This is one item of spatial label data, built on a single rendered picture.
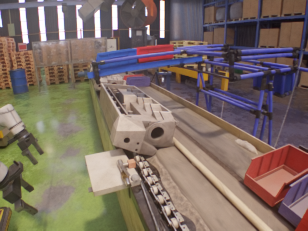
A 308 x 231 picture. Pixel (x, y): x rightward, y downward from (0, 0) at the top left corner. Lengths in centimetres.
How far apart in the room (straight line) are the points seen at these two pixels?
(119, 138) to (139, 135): 11
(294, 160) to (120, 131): 93
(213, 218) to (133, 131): 55
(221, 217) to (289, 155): 55
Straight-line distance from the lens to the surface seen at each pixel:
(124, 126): 94
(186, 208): 80
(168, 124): 108
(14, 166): 80
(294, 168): 115
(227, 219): 79
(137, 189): 83
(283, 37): 1066
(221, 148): 122
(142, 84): 281
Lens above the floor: 134
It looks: 21 degrees down
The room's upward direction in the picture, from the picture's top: straight up
